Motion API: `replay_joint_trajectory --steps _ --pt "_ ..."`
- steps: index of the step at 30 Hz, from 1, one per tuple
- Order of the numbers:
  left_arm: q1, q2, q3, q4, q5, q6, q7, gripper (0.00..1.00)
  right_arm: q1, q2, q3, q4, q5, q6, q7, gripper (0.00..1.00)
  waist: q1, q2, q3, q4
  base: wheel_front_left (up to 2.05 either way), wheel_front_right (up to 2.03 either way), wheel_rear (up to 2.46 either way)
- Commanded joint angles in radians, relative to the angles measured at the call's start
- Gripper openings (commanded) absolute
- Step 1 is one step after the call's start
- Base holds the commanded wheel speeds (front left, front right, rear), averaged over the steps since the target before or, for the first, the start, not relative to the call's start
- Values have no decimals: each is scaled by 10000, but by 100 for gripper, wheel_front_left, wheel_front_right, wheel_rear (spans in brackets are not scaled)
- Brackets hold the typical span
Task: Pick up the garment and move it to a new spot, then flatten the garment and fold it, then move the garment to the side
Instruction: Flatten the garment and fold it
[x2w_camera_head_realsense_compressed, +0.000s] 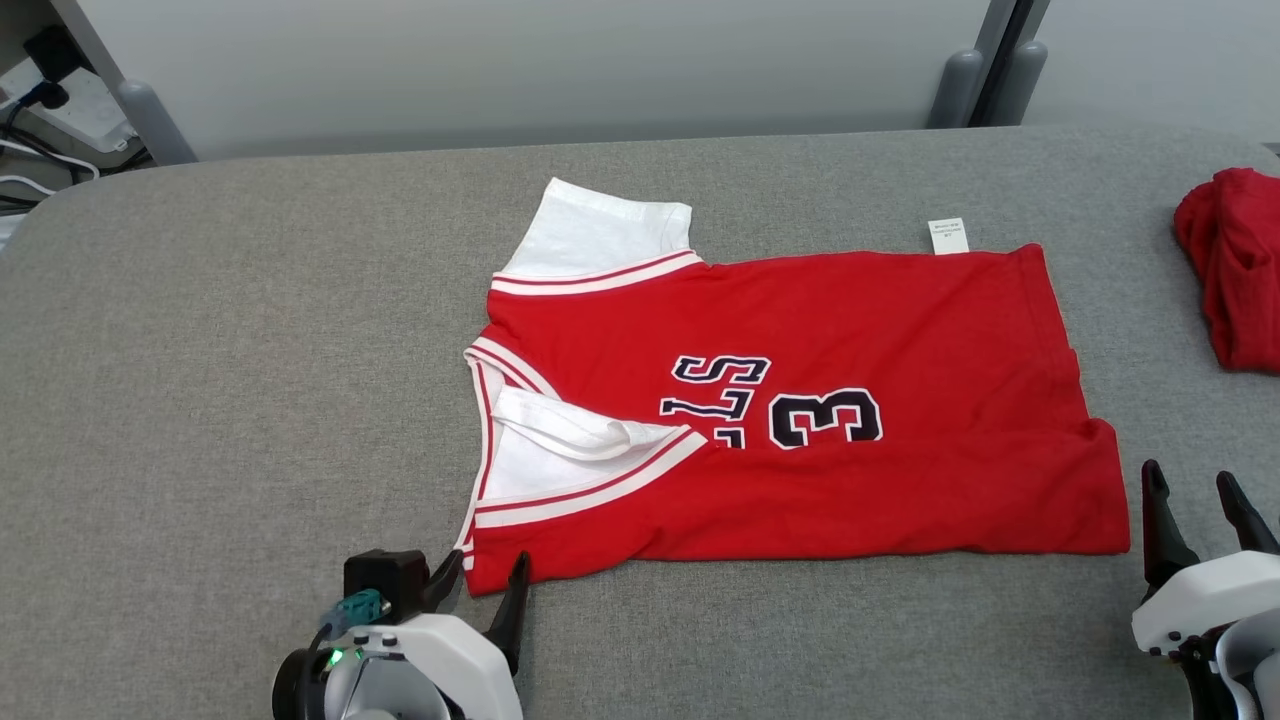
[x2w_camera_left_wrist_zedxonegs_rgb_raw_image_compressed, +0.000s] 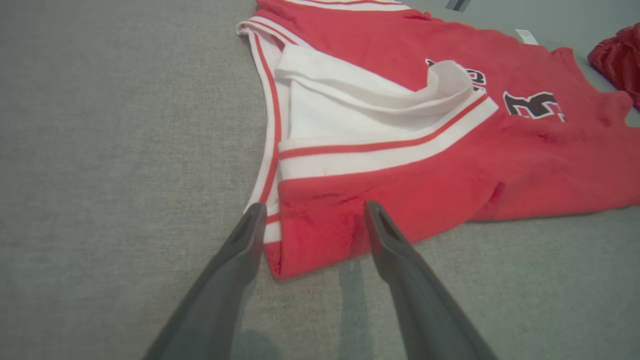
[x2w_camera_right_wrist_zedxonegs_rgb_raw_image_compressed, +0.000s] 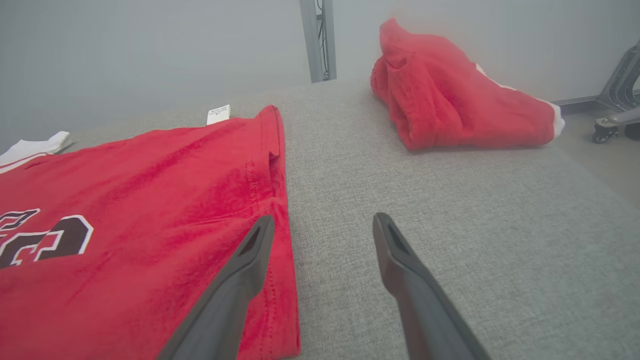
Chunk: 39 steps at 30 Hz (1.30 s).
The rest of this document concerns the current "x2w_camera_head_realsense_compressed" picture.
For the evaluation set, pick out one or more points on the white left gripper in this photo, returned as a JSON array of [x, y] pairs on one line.
[[450, 665]]

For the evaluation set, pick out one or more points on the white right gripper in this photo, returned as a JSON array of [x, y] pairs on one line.
[[1210, 600]]

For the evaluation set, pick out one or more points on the red shorts with white stripe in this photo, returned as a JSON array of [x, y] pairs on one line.
[[1240, 270]]

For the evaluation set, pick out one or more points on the red Bulls basketball jersey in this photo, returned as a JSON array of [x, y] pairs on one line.
[[850, 320]]

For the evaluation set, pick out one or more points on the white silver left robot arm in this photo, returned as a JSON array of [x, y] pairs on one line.
[[385, 695]]

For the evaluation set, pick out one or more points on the white power strip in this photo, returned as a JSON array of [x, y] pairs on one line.
[[85, 110]]

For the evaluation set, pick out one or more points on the small dark power plug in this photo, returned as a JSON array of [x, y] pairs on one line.
[[45, 95]]

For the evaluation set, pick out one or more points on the large black power plug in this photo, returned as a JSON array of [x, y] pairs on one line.
[[50, 55]]

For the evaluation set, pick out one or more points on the teal left camera connector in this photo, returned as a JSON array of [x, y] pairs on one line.
[[358, 607]]

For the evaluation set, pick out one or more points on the grey double partition post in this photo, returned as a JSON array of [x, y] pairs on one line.
[[955, 90]]

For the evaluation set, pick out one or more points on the grey single partition post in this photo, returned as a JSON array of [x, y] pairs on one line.
[[150, 120]]

